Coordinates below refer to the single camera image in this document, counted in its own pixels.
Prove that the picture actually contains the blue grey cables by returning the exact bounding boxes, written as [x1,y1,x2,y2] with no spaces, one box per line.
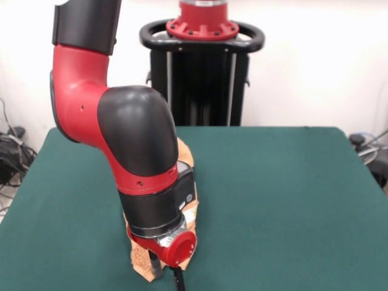
[354,129,388,150]

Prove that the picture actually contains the dark green table cloth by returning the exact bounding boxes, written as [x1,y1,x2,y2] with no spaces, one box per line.
[0,126,388,291]

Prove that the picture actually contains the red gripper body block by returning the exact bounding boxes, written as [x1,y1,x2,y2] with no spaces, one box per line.
[127,226,199,270]

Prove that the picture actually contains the black cable tangle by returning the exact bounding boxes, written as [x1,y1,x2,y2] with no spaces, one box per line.
[0,96,38,213]

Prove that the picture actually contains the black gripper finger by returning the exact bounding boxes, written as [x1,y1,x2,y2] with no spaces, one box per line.
[149,250,163,279]
[170,266,187,291]

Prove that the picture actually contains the black robot pedestal with handle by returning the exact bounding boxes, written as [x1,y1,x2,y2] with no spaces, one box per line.
[139,19,266,127]

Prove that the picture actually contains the orange-brown terry towel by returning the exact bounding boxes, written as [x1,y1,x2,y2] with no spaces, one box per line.
[122,138,201,283]

